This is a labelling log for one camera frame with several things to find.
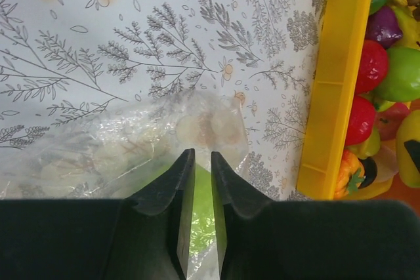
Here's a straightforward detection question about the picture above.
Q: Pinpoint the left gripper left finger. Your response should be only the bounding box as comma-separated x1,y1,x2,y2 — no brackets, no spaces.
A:
1,149,196,279

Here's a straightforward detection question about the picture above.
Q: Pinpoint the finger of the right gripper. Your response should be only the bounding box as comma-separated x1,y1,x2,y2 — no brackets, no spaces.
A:
404,139,420,165

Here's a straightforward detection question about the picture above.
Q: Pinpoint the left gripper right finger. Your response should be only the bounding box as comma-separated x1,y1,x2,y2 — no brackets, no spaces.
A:
211,152,419,279

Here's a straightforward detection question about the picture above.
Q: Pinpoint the yellow fake lemon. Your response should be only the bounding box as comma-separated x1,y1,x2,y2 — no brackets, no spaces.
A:
396,110,420,188

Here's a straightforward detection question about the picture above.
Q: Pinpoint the dark fake plum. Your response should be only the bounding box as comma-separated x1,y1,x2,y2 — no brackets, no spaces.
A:
358,157,377,190

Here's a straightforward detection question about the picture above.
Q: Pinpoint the yellow green fake starfruit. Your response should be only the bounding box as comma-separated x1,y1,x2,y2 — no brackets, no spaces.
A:
346,127,381,159

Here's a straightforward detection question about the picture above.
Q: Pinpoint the green fake apple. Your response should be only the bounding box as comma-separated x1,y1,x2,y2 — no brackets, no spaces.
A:
373,47,419,102
190,165,215,256

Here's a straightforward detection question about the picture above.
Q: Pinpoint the clear zip top bag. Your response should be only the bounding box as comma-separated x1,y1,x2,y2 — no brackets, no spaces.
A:
1,92,249,279

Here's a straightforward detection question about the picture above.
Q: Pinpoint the brown fake longan bunch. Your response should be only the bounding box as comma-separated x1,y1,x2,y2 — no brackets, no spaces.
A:
407,0,420,21

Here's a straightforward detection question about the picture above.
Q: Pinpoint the fake peach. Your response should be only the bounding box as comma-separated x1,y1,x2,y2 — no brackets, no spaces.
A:
373,145,398,183

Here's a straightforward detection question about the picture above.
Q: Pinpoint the red fake apple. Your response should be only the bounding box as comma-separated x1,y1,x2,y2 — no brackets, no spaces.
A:
374,102,410,141

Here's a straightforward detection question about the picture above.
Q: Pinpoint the orange fake persimmon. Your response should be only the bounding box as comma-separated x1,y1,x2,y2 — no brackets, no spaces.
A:
333,150,365,199

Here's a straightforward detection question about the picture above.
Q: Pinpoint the purple fake onion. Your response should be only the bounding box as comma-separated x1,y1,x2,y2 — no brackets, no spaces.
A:
365,5,403,49

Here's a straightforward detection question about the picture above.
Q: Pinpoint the yellow banana bunch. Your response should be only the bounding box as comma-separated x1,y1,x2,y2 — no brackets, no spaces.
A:
388,0,419,50

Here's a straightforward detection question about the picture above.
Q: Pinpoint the yellow plastic tray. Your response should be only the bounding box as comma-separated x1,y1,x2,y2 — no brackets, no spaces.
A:
295,0,401,201

